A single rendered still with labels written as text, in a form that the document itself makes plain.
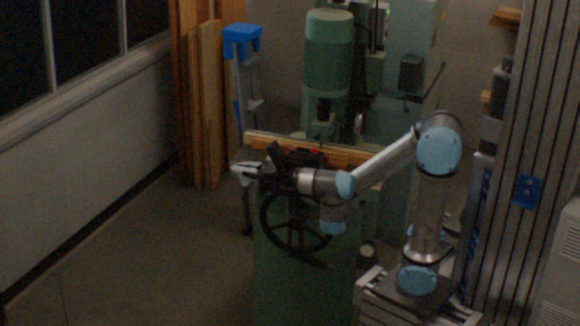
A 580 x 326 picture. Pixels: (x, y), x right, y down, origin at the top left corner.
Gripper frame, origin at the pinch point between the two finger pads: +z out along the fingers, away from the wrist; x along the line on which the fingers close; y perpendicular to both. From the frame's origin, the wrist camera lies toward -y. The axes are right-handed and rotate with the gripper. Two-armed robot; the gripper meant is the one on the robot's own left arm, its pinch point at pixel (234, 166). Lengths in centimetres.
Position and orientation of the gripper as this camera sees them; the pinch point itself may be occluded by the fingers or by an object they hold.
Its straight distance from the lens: 204.1
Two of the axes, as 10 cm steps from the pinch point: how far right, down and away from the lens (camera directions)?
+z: -9.6, -1.1, 2.5
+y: 0.3, 8.8, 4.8
